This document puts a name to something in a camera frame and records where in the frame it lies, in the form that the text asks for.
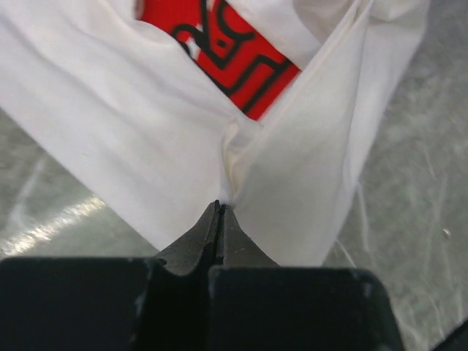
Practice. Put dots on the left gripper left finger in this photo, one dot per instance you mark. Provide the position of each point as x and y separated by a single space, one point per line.
112 303

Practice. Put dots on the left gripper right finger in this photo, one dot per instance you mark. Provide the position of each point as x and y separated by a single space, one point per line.
294 308

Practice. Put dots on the white t-shirt red print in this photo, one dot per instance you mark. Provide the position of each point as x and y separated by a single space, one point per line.
161 107

